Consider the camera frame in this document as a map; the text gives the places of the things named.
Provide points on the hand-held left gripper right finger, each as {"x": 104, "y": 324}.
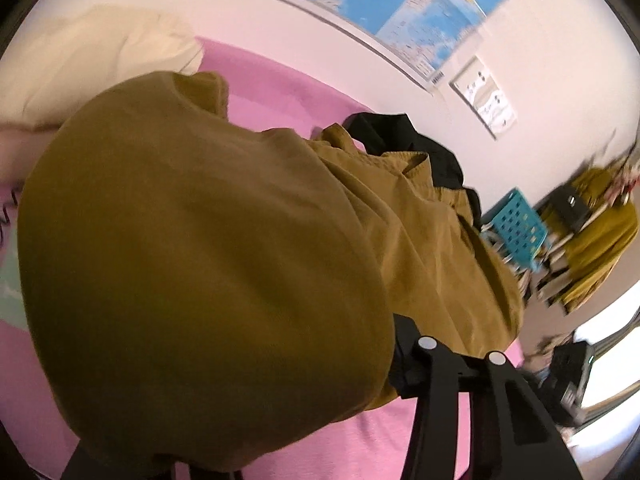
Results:
{"x": 440, "y": 410}

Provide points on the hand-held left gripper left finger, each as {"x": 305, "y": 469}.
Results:
{"x": 80, "y": 467}

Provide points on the olive brown shirt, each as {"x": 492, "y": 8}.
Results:
{"x": 200, "y": 260}

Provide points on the row of books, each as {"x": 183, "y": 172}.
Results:
{"x": 545, "y": 275}

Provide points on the hanging mustard garment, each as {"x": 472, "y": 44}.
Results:
{"x": 600, "y": 250}

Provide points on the blue perforated basket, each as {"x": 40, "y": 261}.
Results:
{"x": 515, "y": 225}

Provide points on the black box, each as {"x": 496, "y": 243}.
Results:
{"x": 570, "y": 207}

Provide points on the striped cloth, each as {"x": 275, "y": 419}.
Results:
{"x": 7, "y": 215}

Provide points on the black garment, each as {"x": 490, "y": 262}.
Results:
{"x": 400, "y": 135}

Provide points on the pink bed sheet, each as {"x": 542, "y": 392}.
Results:
{"x": 280, "y": 85}

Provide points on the cream pillow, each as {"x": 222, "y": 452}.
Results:
{"x": 100, "y": 50}

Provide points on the white wall poster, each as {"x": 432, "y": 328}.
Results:
{"x": 485, "y": 95}

